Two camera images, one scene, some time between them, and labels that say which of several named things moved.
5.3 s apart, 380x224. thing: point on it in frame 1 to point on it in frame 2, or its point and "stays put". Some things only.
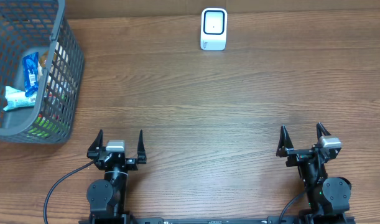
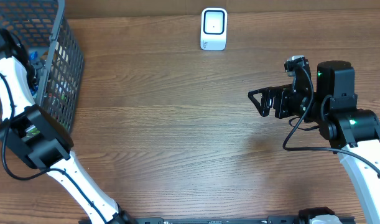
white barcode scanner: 213,28 stays put
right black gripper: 296,155 to 279,93
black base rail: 219,219 stays put
